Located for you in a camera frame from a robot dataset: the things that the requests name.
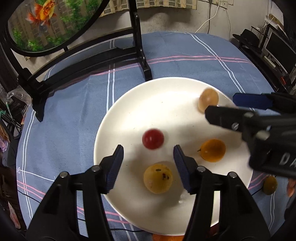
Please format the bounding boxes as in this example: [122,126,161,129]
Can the olive green round fruit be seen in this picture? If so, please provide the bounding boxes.
[262,176,278,195]

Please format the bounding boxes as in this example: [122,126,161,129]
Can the smooth orange fruit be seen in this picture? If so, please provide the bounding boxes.
[198,138,226,163]

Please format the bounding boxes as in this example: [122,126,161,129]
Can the tan spotted fruit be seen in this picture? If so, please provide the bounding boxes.
[198,88,219,113]

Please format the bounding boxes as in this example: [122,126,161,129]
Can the orange tangerine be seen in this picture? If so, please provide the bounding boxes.
[152,234,184,241]

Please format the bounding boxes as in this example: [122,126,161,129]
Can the yellow spotted loquat fruit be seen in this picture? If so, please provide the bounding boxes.
[143,164,174,194]

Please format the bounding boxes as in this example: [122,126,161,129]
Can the small red cherry tomato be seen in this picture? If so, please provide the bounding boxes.
[142,128,165,150]

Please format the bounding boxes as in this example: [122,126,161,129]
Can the computer monitor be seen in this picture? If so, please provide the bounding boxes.
[265,32,295,74]

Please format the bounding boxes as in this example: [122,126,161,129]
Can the black hat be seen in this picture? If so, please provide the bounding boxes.
[232,29,259,47]

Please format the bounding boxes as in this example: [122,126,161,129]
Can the blue striped tablecloth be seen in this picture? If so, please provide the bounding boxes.
[16,32,288,240]

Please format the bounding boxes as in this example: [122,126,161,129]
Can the white round plate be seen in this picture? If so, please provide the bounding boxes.
[94,77,252,235]

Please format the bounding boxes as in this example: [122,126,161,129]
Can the goldfish round screen stand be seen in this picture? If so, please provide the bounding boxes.
[0,0,153,123]

